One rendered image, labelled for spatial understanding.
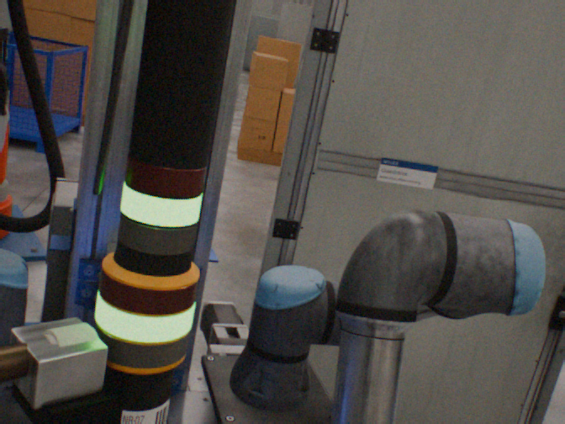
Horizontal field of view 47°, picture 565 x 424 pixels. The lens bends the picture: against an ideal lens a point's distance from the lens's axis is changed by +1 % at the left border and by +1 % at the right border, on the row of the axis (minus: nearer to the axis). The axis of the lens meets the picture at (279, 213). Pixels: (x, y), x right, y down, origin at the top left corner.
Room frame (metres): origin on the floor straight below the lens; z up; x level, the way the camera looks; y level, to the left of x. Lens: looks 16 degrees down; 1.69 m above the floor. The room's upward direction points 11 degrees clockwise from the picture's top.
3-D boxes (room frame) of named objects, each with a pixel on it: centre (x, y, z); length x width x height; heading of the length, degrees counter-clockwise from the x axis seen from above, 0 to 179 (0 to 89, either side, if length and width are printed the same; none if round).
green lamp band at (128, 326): (0.27, 0.05, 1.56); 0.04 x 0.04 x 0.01
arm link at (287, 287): (1.08, -0.05, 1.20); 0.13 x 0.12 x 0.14; 103
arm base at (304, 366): (1.08, -0.05, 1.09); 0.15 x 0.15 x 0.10
